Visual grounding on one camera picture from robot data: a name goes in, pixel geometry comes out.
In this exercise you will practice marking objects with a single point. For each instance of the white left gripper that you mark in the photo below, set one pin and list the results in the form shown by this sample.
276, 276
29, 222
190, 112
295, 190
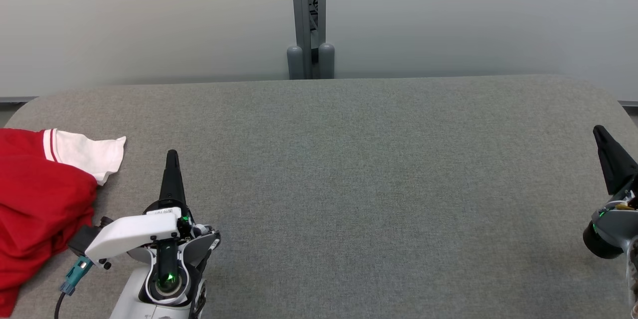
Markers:
132, 232

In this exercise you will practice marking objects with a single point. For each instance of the grey partition post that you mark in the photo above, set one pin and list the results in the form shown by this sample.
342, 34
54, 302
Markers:
301, 20

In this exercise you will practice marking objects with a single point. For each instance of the red basketball jersey white sleeves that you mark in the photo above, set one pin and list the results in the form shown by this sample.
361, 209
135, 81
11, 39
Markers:
40, 199

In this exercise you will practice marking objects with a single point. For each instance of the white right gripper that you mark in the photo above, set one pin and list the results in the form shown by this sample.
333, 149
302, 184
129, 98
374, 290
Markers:
625, 197

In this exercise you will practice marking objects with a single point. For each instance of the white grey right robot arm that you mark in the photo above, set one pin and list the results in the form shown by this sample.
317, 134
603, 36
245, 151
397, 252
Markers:
615, 232

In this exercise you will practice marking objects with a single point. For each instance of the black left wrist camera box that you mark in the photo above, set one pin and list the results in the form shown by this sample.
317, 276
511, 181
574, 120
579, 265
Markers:
82, 240

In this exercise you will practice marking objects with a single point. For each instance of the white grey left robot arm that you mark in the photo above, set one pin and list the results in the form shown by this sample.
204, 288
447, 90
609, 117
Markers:
134, 299

